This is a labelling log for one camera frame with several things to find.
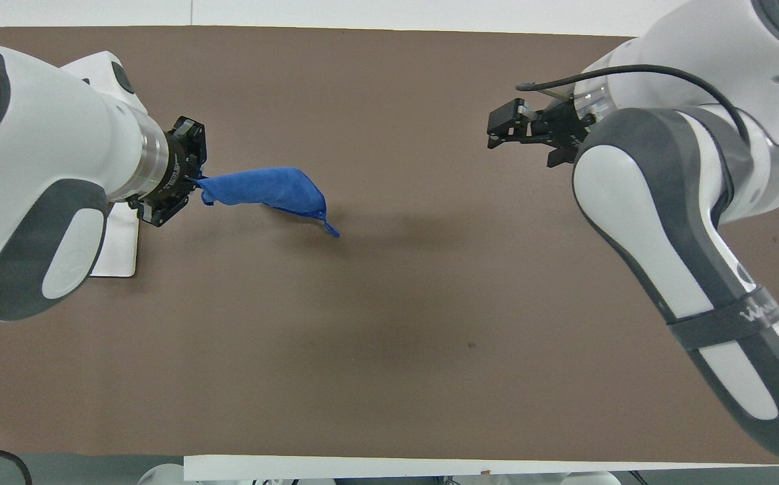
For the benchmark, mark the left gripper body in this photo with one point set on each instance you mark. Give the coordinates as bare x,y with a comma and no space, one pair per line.
179,172

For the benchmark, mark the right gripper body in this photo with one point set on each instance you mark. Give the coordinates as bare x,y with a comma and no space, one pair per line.
564,131

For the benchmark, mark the blue towel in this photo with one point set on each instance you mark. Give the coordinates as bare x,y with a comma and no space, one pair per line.
275,188

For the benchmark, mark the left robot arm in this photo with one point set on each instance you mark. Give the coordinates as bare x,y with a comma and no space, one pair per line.
32,148

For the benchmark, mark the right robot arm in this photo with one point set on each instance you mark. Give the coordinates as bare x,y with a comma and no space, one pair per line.
658,202

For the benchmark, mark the white flat board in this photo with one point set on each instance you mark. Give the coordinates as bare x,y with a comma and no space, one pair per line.
118,242

